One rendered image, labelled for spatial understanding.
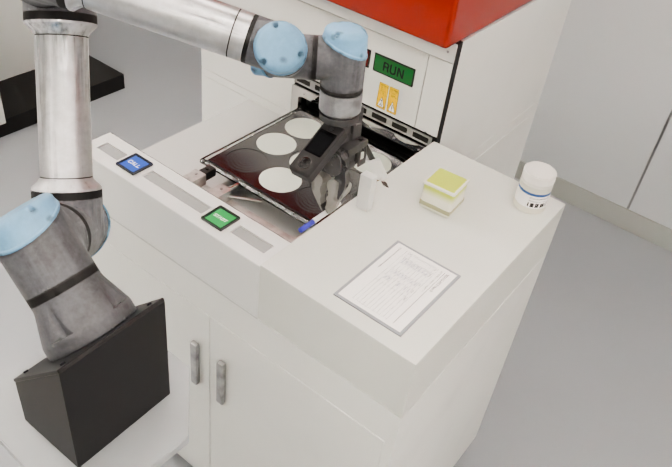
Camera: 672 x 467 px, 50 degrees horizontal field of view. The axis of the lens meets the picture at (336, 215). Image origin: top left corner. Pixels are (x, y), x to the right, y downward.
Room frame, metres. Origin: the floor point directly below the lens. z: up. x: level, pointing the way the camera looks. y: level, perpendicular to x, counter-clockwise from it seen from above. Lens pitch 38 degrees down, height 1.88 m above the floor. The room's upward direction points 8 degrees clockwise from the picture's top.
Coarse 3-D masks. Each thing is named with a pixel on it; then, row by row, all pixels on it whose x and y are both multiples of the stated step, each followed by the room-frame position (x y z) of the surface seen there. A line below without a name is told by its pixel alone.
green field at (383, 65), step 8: (376, 56) 1.61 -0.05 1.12; (376, 64) 1.61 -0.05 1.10; (384, 64) 1.60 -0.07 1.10; (392, 64) 1.58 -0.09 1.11; (384, 72) 1.59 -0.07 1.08; (392, 72) 1.58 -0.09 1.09; (400, 72) 1.57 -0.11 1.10; (408, 72) 1.56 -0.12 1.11; (400, 80) 1.57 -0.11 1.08; (408, 80) 1.56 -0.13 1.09
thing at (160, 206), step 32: (96, 160) 1.24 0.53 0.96; (128, 192) 1.19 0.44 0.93; (160, 192) 1.16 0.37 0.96; (192, 192) 1.18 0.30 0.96; (128, 224) 1.19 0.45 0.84; (160, 224) 1.13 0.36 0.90; (192, 224) 1.08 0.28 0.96; (256, 224) 1.10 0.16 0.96; (192, 256) 1.08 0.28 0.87; (224, 256) 1.03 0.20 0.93; (256, 256) 1.01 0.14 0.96; (224, 288) 1.03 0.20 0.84; (256, 288) 0.98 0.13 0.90
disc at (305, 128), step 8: (296, 120) 1.62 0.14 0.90; (304, 120) 1.63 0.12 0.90; (312, 120) 1.63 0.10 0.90; (288, 128) 1.58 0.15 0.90; (296, 128) 1.58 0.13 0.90; (304, 128) 1.59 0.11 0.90; (312, 128) 1.59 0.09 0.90; (296, 136) 1.54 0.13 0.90; (304, 136) 1.55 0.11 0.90; (312, 136) 1.55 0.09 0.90
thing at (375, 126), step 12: (300, 84) 1.74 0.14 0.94; (300, 96) 1.72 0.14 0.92; (312, 96) 1.70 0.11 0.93; (372, 120) 1.60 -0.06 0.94; (384, 132) 1.57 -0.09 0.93; (396, 132) 1.56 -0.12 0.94; (372, 144) 1.60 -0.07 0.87; (408, 144) 1.53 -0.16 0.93; (420, 144) 1.52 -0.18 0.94; (396, 156) 1.56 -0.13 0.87
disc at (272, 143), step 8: (264, 136) 1.52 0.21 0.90; (272, 136) 1.53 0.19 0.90; (280, 136) 1.53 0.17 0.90; (288, 136) 1.54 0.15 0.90; (264, 144) 1.49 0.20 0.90; (272, 144) 1.49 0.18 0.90; (280, 144) 1.50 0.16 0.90; (288, 144) 1.50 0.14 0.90; (272, 152) 1.46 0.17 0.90; (280, 152) 1.46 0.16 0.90; (288, 152) 1.47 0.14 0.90
